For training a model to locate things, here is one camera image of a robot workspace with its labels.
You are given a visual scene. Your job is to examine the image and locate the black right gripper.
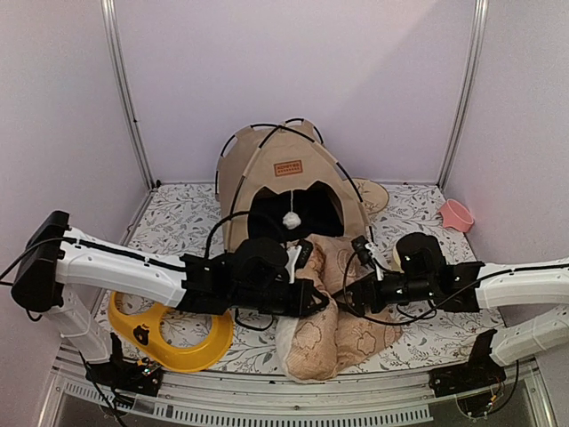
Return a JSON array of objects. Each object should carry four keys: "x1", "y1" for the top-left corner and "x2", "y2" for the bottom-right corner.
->
[{"x1": 327, "y1": 272, "x2": 435, "y2": 320}]

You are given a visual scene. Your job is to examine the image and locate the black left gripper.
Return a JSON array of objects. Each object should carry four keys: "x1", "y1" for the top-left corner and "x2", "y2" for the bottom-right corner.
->
[{"x1": 232, "y1": 277, "x2": 327, "y2": 317}]

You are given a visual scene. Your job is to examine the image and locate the white fluffy cushion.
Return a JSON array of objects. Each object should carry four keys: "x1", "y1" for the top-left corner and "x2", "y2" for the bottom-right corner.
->
[{"x1": 276, "y1": 235, "x2": 402, "y2": 383}]

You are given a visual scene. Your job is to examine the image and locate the beige fabric pet tent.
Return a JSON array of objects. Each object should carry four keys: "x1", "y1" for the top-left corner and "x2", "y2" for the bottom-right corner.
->
[{"x1": 215, "y1": 118, "x2": 373, "y2": 254}]

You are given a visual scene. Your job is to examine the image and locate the black tent pole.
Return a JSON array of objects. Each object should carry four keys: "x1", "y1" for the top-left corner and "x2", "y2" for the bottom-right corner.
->
[
  {"x1": 214, "y1": 117, "x2": 325, "y2": 201},
  {"x1": 224, "y1": 124, "x2": 374, "y2": 250}
]

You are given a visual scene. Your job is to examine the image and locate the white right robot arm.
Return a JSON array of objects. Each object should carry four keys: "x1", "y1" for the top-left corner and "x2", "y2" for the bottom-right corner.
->
[{"x1": 340, "y1": 232, "x2": 568, "y2": 388}]

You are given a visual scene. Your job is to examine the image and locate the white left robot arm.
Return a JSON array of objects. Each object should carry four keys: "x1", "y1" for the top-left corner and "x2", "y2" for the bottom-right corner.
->
[{"x1": 11, "y1": 211, "x2": 329, "y2": 386}]

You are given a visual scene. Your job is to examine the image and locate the cream ceramic pet bowl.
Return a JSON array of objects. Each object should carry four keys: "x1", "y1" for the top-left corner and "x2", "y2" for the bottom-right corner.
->
[{"x1": 392, "y1": 246, "x2": 403, "y2": 272}]

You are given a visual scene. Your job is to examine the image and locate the white pompom toy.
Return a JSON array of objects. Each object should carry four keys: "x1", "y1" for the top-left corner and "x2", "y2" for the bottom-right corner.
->
[{"x1": 282, "y1": 190, "x2": 301, "y2": 230}]

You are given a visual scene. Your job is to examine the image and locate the pink plastic bowl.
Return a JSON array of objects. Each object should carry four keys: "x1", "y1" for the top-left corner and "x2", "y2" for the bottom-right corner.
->
[{"x1": 438, "y1": 199, "x2": 475, "y2": 233}]

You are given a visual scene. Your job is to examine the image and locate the floral patterned table mat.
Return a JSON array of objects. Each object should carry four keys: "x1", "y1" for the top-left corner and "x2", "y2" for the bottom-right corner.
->
[{"x1": 91, "y1": 180, "x2": 508, "y2": 375}]

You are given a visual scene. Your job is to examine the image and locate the yellow double bowl holder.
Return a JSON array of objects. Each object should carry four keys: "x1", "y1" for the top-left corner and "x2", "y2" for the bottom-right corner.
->
[{"x1": 108, "y1": 292, "x2": 234, "y2": 373}]

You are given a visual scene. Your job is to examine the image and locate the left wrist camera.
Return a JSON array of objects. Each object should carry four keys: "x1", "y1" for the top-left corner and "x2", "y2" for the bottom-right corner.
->
[{"x1": 285, "y1": 239, "x2": 313, "y2": 284}]

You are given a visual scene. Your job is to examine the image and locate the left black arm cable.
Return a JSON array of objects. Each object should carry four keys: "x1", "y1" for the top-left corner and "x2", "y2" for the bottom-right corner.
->
[{"x1": 204, "y1": 208, "x2": 285, "y2": 330}]

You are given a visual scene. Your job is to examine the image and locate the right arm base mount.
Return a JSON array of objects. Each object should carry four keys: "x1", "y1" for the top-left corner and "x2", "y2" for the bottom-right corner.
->
[{"x1": 429, "y1": 329, "x2": 506, "y2": 398}]

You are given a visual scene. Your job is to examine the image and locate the aluminium front rail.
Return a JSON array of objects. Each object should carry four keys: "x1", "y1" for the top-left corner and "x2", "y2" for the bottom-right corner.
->
[{"x1": 35, "y1": 350, "x2": 557, "y2": 427}]

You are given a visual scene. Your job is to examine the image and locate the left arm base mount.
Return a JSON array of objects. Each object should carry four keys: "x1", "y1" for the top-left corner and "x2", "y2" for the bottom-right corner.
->
[{"x1": 85, "y1": 333, "x2": 164, "y2": 397}]

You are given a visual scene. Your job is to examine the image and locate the left aluminium frame post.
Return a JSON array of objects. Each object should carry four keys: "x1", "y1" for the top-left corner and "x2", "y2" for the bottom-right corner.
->
[{"x1": 100, "y1": 0, "x2": 154, "y2": 189}]

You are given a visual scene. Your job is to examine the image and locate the aluminium frame post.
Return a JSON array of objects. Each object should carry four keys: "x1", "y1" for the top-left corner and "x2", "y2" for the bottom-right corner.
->
[
  {"x1": 437, "y1": 0, "x2": 489, "y2": 191},
  {"x1": 100, "y1": 0, "x2": 154, "y2": 189}
]

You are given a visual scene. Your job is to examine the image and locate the right aluminium frame post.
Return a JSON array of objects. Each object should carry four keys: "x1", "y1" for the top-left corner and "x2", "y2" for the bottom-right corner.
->
[{"x1": 437, "y1": 0, "x2": 489, "y2": 191}]

